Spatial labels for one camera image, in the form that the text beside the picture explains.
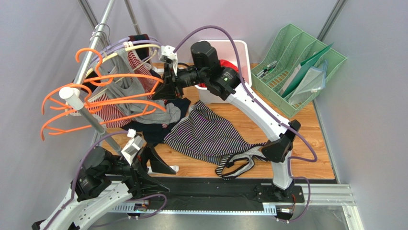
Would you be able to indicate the green folder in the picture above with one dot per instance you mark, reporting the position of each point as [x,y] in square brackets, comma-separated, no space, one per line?
[300,71]

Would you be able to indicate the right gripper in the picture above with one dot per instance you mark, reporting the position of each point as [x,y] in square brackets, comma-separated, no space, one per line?
[173,80]

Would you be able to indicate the grey garment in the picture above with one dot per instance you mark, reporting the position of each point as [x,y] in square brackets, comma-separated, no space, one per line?
[134,88]

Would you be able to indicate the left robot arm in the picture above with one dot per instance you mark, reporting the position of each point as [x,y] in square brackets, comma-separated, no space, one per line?
[103,181]

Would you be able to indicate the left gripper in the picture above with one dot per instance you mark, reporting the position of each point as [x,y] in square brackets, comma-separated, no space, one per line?
[145,184]

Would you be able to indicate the red white striped top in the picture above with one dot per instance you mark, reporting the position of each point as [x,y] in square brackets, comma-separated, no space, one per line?
[110,112]

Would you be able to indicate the green file organizer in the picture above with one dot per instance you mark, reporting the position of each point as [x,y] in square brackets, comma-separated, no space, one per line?
[290,47]

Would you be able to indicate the red tank top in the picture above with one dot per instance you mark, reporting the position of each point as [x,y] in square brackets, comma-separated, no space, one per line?
[223,63]

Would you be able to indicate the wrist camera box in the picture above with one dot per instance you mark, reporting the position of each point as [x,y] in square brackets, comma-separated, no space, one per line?
[169,55]
[133,146]

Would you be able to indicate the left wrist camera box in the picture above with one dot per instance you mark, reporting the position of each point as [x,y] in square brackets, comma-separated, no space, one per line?
[133,146]

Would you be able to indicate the white plastic basket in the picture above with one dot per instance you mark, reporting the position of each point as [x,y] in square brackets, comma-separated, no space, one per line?
[225,51]

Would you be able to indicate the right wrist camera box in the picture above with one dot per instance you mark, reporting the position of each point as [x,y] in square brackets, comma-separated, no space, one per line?
[169,55]

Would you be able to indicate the metal clothes rack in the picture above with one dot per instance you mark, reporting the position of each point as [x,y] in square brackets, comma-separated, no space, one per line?
[97,35]

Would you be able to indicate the pens in organizer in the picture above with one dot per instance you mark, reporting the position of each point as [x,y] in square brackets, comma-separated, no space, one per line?
[267,69]

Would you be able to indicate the clear document pouch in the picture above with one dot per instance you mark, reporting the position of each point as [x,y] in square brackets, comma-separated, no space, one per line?
[313,82]

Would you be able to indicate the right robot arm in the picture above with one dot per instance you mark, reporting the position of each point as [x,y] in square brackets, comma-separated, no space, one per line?
[227,84]

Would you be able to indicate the orange plastic hanger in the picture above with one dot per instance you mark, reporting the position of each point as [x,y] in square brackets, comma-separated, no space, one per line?
[92,107]

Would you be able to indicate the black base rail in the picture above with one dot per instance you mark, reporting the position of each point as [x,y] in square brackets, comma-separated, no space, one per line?
[211,194]

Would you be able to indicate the dark navy garment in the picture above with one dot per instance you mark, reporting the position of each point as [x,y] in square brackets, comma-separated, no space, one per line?
[154,133]

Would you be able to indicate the black white striped top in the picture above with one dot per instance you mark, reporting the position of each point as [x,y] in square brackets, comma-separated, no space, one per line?
[206,136]

